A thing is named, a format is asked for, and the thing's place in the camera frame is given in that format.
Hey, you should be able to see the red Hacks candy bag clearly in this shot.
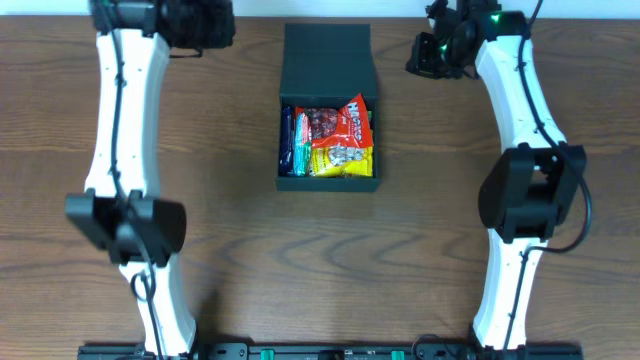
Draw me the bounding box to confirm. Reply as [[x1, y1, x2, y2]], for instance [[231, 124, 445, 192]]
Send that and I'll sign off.
[[295, 94, 374, 149]]

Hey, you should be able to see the black box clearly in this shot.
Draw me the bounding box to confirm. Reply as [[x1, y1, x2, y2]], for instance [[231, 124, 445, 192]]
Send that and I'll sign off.
[[276, 23, 380, 192]]

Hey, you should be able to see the red green KitKat bar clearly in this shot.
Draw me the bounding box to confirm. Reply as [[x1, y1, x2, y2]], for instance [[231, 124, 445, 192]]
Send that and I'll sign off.
[[293, 112, 312, 177]]

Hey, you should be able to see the yellow nuts bag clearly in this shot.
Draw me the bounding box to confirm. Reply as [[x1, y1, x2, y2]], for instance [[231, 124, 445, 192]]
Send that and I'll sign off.
[[310, 146, 373, 178]]

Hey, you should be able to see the purple Dairy Milk bar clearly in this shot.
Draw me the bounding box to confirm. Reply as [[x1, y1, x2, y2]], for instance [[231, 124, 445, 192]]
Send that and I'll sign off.
[[278, 106, 294, 176]]

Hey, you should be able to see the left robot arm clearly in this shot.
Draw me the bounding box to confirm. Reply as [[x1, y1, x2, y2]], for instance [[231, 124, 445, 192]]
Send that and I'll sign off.
[[65, 0, 235, 359]]

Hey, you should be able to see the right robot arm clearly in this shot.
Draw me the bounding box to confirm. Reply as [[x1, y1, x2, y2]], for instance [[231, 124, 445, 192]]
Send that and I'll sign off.
[[406, 0, 593, 359]]

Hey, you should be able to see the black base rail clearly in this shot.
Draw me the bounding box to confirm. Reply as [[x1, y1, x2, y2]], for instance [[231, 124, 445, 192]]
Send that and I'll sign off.
[[77, 341, 584, 360]]

